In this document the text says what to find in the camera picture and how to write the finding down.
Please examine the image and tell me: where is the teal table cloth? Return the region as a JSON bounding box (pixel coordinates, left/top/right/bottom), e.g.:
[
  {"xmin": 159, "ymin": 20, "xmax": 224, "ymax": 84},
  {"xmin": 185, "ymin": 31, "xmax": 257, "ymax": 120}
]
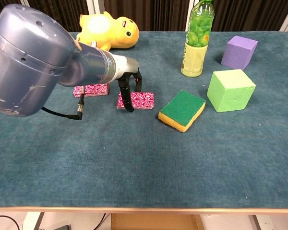
[{"xmin": 0, "ymin": 31, "xmax": 288, "ymax": 209}]

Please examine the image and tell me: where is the brown cardboard box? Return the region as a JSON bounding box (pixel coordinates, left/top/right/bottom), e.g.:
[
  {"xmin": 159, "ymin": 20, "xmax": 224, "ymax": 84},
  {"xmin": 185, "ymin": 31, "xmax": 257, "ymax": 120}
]
[{"xmin": 111, "ymin": 213, "xmax": 204, "ymax": 230}]

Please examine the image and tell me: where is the purple foam cube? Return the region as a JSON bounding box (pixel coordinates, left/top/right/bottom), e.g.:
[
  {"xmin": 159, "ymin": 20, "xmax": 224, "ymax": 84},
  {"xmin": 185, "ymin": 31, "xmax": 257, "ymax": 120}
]
[{"xmin": 220, "ymin": 35, "xmax": 259, "ymax": 70}]

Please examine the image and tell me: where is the black floor cable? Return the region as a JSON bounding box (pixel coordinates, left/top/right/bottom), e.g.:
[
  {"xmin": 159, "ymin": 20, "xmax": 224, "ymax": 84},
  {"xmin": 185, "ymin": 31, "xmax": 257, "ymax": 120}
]
[
  {"xmin": 92, "ymin": 212, "xmax": 108, "ymax": 230},
  {"xmin": 0, "ymin": 216, "xmax": 20, "ymax": 230}
]

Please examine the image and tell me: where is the green foam cube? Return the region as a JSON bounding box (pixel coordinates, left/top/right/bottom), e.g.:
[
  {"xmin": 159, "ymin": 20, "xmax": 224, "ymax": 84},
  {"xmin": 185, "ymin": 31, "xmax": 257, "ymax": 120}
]
[{"xmin": 206, "ymin": 69, "xmax": 257, "ymax": 113}]

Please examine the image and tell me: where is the black arm cable with connector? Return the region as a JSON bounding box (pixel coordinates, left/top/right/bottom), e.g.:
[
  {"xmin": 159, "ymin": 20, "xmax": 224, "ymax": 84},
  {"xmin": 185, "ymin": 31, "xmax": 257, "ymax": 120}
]
[{"xmin": 41, "ymin": 93, "xmax": 85, "ymax": 121}]

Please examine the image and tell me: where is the white table leg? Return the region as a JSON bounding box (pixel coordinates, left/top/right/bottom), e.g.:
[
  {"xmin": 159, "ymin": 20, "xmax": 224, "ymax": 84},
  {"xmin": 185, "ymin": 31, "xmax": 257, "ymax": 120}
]
[
  {"xmin": 251, "ymin": 214, "xmax": 277, "ymax": 230},
  {"xmin": 22, "ymin": 212, "xmax": 45, "ymax": 230}
]

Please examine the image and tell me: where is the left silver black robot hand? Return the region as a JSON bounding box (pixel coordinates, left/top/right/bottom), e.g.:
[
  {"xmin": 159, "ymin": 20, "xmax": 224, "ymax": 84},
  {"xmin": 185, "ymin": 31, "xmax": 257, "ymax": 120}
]
[{"xmin": 113, "ymin": 54, "xmax": 143, "ymax": 113}]

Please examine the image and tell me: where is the green tea plastic bottle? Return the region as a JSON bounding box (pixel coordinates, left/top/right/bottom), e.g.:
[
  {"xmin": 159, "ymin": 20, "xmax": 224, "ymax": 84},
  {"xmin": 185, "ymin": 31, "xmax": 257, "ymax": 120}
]
[{"xmin": 180, "ymin": 0, "xmax": 216, "ymax": 78}]

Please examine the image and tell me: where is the yellow plush toy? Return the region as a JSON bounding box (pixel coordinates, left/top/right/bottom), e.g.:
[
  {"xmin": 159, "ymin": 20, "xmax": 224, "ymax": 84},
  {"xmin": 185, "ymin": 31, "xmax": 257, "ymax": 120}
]
[{"xmin": 76, "ymin": 11, "xmax": 140, "ymax": 51}]

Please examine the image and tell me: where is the dark pleated curtain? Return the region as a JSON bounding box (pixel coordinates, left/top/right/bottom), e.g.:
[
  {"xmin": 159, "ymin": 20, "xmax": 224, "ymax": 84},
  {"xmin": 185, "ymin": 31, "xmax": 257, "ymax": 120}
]
[{"xmin": 0, "ymin": 0, "xmax": 288, "ymax": 33}]

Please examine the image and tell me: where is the green yellow sponge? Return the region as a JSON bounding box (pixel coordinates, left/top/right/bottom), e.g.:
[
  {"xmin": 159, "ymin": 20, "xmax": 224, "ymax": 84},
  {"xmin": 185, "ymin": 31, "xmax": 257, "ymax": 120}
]
[{"xmin": 158, "ymin": 90, "xmax": 206, "ymax": 133}]

